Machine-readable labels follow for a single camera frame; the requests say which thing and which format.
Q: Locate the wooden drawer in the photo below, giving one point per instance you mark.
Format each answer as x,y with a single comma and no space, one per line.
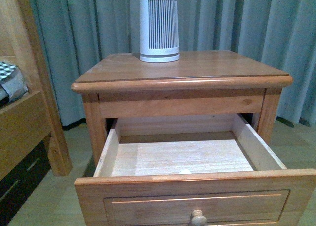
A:
203,170

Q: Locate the wooden nightstand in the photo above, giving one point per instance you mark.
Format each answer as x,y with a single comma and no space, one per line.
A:
199,83

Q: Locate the white cylindrical air purifier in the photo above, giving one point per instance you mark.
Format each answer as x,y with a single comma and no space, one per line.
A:
159,36

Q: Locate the grey-blue curtain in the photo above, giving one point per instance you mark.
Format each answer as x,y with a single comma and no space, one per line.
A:
76,34

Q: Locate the grey mattress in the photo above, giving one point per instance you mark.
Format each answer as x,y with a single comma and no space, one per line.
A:
12,87

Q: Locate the black white checkered bedsheet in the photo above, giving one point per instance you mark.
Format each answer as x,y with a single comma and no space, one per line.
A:
7,71

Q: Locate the wooden bed frame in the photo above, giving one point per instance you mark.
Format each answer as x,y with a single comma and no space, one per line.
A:
32,141

